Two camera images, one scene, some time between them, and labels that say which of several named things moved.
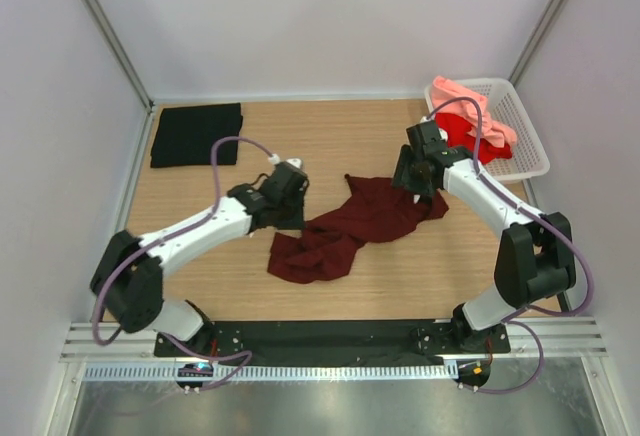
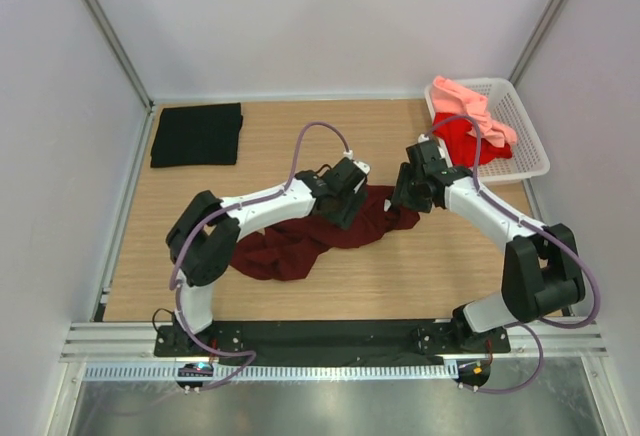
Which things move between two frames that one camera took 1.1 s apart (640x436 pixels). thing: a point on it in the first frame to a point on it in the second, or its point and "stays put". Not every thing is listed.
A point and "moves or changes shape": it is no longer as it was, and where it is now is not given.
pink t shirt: (444, 91) stays put
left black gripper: (298, 221) to (344, 217)
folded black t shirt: (186, 135) stays put
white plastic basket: (504, 105) stays put
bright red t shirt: (456, 128) stays put
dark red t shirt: (375, 210) moves or changes shape
